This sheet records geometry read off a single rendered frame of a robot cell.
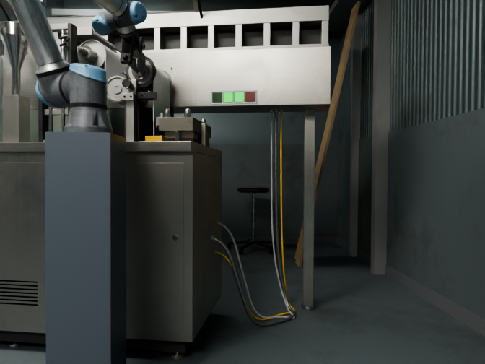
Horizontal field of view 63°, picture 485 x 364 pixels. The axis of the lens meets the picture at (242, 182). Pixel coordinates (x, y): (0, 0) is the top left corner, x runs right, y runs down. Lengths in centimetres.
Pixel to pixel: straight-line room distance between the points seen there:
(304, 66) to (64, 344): 165
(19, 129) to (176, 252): 112
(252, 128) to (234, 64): 223
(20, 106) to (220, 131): 249
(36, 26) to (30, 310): 114
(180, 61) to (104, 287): 136
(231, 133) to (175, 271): 291
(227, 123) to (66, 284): 328
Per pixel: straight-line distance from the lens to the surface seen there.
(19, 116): 234
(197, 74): 225
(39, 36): 151
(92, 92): 139
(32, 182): 188
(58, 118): 253
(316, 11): 229
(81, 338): 142
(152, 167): 163
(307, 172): 228
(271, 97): 216
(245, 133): 439
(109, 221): 130
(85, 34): 212
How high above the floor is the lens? 77
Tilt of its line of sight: 1 degrees down
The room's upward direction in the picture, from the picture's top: straight up
